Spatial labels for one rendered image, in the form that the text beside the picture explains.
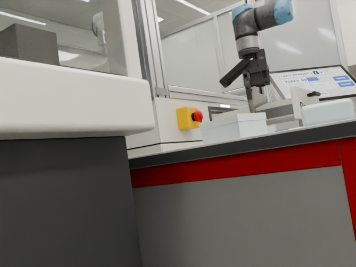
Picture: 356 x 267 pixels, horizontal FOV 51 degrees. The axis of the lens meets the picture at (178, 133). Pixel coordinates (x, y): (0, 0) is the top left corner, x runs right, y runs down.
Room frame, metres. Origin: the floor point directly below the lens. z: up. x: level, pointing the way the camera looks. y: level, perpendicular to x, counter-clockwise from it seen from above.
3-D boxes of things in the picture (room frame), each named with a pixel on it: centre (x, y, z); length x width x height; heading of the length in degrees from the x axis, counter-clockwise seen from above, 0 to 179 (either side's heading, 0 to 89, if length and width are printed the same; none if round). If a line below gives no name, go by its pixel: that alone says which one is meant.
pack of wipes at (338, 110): (0.78, -0.31, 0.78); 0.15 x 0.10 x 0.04; 159
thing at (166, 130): (1.85, 0.16, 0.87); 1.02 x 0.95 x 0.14; 145
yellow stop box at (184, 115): (1.26, -0.04, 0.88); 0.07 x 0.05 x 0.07; 145
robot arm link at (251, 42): (1.22, -0.27, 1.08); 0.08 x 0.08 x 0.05
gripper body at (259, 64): (1.22, -0.28, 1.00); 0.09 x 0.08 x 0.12; 74
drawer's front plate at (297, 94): (1.36, -0.48, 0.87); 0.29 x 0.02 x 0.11; 145
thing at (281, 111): (1.48, -0.31, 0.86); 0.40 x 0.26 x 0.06; 55
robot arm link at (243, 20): (1.22, -0.27, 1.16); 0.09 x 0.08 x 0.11; 61
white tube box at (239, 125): (0.84, -0.12, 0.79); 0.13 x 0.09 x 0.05; 35
